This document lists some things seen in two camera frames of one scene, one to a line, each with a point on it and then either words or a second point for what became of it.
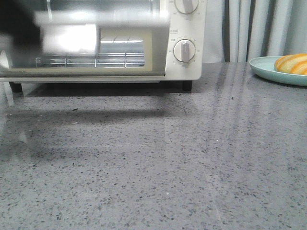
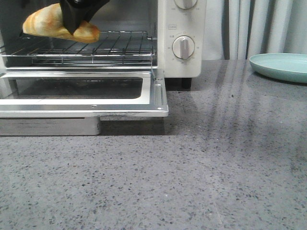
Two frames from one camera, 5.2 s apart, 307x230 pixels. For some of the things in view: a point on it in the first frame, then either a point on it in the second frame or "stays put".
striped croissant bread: (294, 63) → (50, 20)
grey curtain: (240, 31) stays put
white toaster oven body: (102, 41) stays put
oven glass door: (61, 43) → (73, 102)
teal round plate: (265, 66) stays put
